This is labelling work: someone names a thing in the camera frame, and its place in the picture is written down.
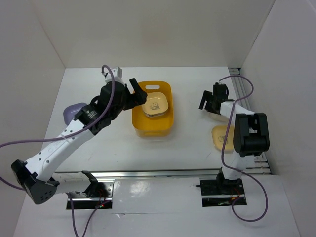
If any yellow panda plate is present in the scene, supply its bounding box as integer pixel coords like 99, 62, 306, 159
211, 125, 234, 153
142, 92, 169, 117

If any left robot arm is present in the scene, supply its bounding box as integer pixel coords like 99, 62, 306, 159
11, 78, 147, 204

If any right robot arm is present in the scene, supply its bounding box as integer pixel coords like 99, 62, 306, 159
199, 82, 270, 194

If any yellow plastic bin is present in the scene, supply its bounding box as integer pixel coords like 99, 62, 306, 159
132, 81, 174, 137

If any cream plate far right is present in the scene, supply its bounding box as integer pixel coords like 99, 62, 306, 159
209, 113, 229, 122

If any purple plate left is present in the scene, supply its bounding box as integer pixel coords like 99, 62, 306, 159
63, 103, 86, 126

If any aluminium rail right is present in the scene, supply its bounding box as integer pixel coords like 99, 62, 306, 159
229, 67, 272, 175

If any aluminium rail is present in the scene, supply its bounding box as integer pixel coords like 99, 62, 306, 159
229, 67, 272, 175
54, 168, 272, 179

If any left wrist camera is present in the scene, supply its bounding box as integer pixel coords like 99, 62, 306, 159
102, 67, 124, 84

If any aluminium rail front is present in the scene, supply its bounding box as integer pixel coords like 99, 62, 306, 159
54, 168, 272, 179

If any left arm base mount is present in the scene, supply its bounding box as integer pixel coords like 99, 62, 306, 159
70, 179, 115, 210

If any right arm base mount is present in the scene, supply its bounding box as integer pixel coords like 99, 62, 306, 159
196, 179, 247, 207

